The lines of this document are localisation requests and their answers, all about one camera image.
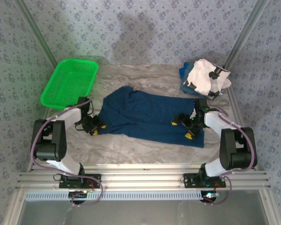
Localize navy t-shirt with white print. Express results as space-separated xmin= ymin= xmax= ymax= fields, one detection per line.
xmin=97 ymin=86 xmax=205 ymax=149

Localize green plastic basket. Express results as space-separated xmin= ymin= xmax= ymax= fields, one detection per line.
xmin=40 ymin=58 xmax=99 ymax=111

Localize white t-shirt with black print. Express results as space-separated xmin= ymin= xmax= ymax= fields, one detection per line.
xmin=183 ymin=58 xmax=232 ymax=99

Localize bright blue folded t-shirt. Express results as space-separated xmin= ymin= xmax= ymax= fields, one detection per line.
xmin=178 ymin=67 xmax=190 ymax=82

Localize black controller board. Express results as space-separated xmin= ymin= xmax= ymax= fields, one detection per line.
xmin=201 ymin=191 xmax=220 ymax=203
xmin=69 ymin=191 xmax=89 ymax=203

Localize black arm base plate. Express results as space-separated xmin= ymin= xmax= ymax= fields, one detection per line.
xmin=59 ymin=173 xmax=102 ymax=188
xmin=184 ymin=173 xmax=227 ymax=188

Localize aluminium front rail beam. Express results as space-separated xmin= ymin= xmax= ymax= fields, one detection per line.
xmin=16 ymin=164 xmax=271 ymax=191

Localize grey slotted cable duct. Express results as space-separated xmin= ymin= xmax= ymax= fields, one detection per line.
xmin=24 ymin=191 xmax=203 ymax=202

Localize aluminium frame post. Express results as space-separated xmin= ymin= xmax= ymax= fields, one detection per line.
xmin=222 ymin=0 xmax=271 ymax=69

